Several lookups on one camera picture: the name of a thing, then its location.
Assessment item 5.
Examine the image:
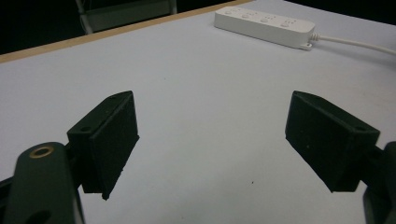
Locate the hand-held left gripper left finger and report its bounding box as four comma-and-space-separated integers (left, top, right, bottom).
66, 90, 140, 201

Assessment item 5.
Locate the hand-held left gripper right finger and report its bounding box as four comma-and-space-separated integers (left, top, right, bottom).
284, 90, 381, 193

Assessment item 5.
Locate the white power strip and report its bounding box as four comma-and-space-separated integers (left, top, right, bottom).
214, 6, 317, 51

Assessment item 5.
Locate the grey metal stand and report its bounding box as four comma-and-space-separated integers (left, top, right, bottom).
74, 0, 178, 35

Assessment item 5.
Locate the white power strip cable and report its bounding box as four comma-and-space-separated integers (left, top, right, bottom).
309, 32, 396, 57

